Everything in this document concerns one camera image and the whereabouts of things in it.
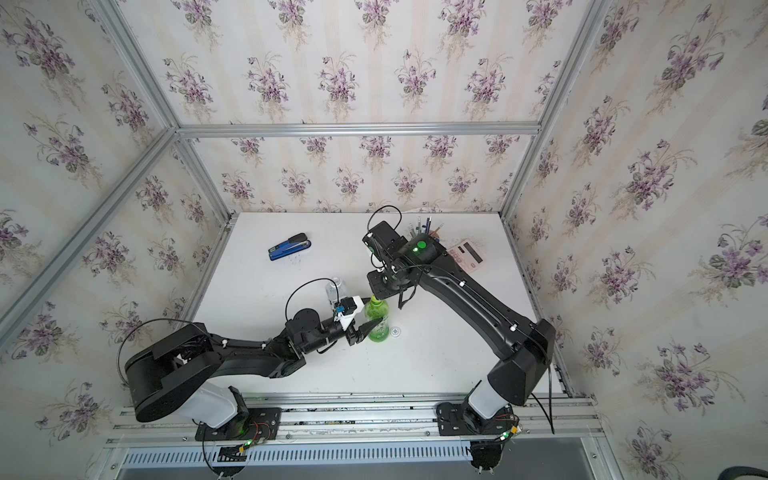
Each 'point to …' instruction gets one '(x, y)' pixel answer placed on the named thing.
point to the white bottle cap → (395, 332)
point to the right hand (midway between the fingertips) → (386, 288)
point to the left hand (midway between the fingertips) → (380, 314)
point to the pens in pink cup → (425, 229)
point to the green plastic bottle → (373, 312)
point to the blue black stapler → (295, 243)
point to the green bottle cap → (375, 300)
